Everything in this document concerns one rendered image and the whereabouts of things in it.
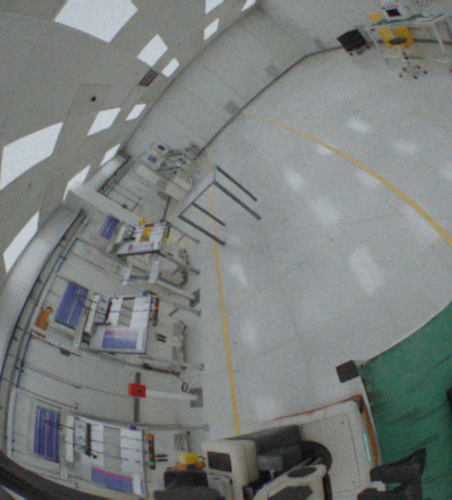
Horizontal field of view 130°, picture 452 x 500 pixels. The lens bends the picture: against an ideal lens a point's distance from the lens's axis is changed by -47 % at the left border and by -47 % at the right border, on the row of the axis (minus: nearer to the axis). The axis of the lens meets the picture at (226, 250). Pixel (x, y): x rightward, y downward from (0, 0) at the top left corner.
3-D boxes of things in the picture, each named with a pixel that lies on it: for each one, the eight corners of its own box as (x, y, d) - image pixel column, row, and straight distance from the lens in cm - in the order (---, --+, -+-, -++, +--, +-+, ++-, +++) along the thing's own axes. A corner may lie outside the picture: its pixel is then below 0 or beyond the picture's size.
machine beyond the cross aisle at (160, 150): (201, 158, 813) (163, 130, 801) (201, 164, 734) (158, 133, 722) (180, 183, 853) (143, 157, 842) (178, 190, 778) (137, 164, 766)
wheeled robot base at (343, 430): (286, 486, 184) (266, 499, 166) (276, 417, 169) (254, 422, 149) (381, 474, 160) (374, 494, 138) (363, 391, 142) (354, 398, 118)
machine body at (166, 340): (187, 321, 287) (147, 308, 261) (188, 370, 263) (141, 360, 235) (166, 335, 338) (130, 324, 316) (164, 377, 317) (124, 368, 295)
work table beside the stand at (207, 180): (261, 218, 253) (213, 180, 218) (223, 246, 285) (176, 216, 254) (257, 198, 288) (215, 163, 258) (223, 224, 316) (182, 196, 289)
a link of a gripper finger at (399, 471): (441, 429, 32) (410, 473, 25) (447, 470, 36) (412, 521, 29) (398, 442, 35) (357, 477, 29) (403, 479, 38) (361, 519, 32)
